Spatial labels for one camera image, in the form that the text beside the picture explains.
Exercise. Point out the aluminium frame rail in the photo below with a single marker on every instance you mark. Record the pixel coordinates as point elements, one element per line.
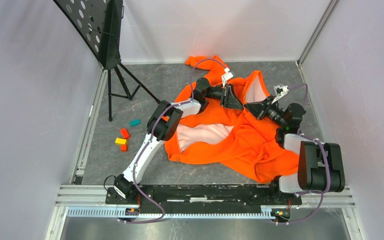
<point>88,201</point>

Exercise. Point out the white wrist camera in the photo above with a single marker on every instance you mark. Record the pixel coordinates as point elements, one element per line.
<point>281,91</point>
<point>228,74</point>

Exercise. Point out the red block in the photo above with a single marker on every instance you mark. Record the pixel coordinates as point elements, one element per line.
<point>124,133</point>

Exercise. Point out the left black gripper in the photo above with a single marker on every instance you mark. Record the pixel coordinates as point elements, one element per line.
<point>229,99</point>

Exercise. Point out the teal block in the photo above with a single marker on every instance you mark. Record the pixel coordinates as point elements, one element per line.
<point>135,122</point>

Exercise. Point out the black music stand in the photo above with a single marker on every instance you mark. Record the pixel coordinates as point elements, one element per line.
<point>99,24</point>

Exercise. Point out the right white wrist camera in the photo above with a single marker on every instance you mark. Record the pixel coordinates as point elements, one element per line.
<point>281,91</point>

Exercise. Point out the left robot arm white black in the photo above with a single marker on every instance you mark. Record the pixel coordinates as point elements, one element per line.
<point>163,124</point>

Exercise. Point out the small orange block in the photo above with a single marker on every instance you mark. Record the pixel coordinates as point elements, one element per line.
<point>124,147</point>

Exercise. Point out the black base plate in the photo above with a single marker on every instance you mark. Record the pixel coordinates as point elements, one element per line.
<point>205,199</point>

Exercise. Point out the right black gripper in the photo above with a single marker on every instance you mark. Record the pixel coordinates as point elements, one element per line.
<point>260,109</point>

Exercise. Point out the orange jacket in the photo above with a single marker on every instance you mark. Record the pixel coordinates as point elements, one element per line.
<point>234,138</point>

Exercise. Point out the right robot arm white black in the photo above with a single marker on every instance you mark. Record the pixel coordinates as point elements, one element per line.
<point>320,164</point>

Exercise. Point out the yellow block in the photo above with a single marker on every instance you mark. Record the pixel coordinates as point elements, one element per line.
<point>121,141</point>

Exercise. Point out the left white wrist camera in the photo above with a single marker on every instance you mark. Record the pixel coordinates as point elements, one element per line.
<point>228,74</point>

